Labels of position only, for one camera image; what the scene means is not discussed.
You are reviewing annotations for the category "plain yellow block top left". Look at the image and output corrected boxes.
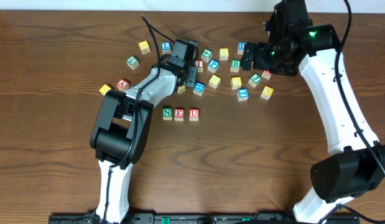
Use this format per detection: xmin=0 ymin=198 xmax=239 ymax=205
xmin=138 ymin=40 xmax=151 ymax=55

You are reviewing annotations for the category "green J block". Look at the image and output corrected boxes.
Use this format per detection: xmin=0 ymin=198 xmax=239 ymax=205
xmin=248 ymin=73 xmax=262 ymax=88

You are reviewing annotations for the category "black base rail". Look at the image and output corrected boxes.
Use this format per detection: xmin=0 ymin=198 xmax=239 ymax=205
xmin=48 ymin=211 xmax=361 ymax=224

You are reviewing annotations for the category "blue L block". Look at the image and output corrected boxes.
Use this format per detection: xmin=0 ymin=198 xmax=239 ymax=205
xmin=161 ymin=42 xmax=172 ymax=55

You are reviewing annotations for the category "green 4 block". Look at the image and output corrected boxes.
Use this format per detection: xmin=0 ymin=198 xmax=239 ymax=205
xmin=201 ymin=48 xmax=213 ymax=62

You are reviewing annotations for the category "green B block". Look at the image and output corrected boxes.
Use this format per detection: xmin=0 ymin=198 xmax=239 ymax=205
xmin=230 ymin=60 xmax=241 ymax=73

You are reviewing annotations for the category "red I block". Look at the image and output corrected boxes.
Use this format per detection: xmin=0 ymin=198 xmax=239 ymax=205
xmin=195 ymin=60 xmax=204 ymax=73

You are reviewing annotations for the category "red M block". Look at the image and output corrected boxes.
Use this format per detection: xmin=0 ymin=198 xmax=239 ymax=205
xmin=261 ymin=70 xmax=272 ymax=80

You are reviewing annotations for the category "yellow block right centre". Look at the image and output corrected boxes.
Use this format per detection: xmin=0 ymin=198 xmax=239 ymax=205
xmin=231 ymin=77 xmax=242 ymax=90

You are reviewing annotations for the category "left black cable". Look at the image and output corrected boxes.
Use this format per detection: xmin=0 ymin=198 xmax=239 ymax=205
xmin=101 ymin=14 xmax=177 ymax=224

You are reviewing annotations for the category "red E block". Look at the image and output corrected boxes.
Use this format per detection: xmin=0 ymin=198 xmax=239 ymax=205
xmin=174 ymin=108 xmax=185 ymax=121

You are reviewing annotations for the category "black cable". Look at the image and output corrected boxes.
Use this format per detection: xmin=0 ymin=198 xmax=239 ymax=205
xmin=333 ymin=0 xmax=385 ymax=224
xmin=101 ymin=14 xmax=177 ymax=224

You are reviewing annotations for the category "red U block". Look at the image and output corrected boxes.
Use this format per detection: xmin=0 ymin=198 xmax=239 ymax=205
xmin=189 ymin=109 xmax=200 ymax=121

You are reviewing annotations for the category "blue T block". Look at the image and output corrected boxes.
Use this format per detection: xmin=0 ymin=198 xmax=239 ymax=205
xmin=237 ymin=88 xmax=249 ymax=101

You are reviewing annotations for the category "blue E block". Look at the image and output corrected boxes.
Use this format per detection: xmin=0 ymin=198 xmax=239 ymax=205
xmin=193 ymin=82 xmax=205 ymax=96

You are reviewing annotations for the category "yellow block top centre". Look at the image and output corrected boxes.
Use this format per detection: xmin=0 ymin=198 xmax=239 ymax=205
xmin=219 ymin=48 xmax=230 ymax=61

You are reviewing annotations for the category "green L block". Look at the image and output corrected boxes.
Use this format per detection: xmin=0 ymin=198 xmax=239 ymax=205
xmin=126 ymin=55 xmax=139 ymax=70

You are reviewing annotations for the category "blue D block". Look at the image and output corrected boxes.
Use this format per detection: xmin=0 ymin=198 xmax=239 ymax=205
xmin=238 ymin=42 xmax=246 ymax=55

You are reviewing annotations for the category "right black cable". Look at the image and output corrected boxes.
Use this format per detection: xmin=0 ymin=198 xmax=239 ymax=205
xmin=333 ymin=0 xmax=385 ymax=224

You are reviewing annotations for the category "red A block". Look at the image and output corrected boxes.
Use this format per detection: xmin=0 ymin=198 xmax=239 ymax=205
xmin=116 ymin=78 xmax=131 ymax=91

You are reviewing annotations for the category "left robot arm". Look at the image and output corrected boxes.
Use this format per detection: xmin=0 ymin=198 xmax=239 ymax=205
xmin=90 ymin=39 xmax=198 ymax=223

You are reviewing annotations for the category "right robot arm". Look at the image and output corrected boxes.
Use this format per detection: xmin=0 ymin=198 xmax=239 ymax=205
xmin=241 ymin=0 xmax=385 ymax=223

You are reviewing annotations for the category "yellow block far left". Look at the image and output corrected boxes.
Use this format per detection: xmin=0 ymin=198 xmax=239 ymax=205
xmin=99 ymin=84 xmax=113 ymax=96

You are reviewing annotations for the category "yellow S block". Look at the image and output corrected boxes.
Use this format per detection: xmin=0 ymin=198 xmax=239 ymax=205
xmin=209 ymin=75 xmax=221 ymax=89

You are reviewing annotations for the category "blue P block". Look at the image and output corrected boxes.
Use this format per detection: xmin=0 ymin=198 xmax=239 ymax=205
xmin=208 ymin=59 xmax=220 ymax=73

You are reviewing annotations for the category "yellow M block far right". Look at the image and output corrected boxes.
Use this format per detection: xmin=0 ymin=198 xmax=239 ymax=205
xmin=261 ymin=85 xmax=274 ymax=100

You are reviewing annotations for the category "green N block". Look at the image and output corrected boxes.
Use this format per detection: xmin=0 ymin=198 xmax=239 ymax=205
xmin=162 ymin=108 xmax=173 ymax=121

